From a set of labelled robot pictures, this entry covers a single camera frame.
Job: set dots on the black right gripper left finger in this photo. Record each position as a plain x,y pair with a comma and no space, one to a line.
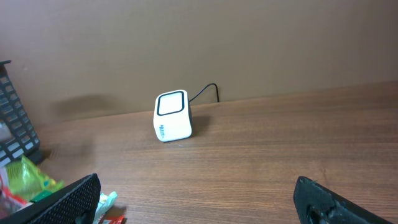
75,203

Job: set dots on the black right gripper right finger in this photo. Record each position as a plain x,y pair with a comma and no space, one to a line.
316,204

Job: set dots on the teal wet wipes pack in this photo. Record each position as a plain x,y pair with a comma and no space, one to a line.
104,204

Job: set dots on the green snack bag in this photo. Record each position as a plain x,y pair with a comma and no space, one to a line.
22,184

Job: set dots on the red stick sachet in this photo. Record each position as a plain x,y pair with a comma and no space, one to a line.
112,220

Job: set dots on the white barcode scanner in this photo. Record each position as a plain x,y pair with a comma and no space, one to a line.
172,116

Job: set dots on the grey plastic mesh basket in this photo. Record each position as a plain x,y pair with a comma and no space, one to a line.
24,140

